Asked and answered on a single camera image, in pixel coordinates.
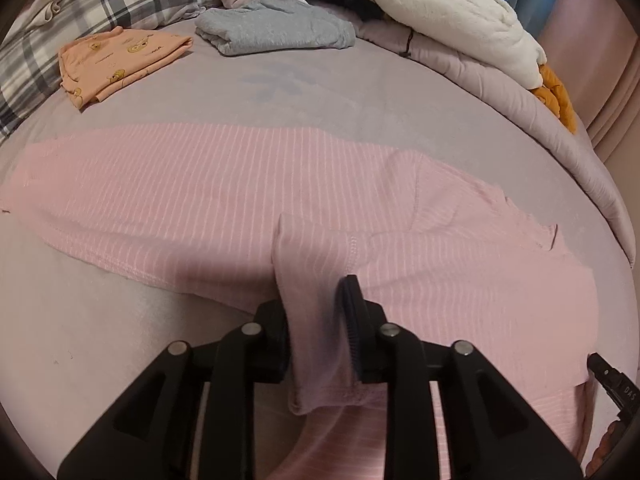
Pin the orange printed garment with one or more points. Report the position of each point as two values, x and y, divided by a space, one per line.
115 60

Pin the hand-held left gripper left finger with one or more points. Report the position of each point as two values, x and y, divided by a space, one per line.
270 342

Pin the pink striped garment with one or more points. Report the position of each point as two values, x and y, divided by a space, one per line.
200 200

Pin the white fleece blanket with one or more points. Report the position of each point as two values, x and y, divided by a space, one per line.
450 10

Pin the lilac bed sheet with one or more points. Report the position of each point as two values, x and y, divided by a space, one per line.
350 95

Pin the grey folded garment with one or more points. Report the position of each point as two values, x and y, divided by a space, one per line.
275 25

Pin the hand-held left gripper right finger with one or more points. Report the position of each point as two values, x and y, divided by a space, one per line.
347 320

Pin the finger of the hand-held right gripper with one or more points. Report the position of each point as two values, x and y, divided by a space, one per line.
612 380

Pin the lilac quilt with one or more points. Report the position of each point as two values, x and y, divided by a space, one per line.
475 80

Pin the mustard plush cloth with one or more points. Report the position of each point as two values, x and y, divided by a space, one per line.
555 95

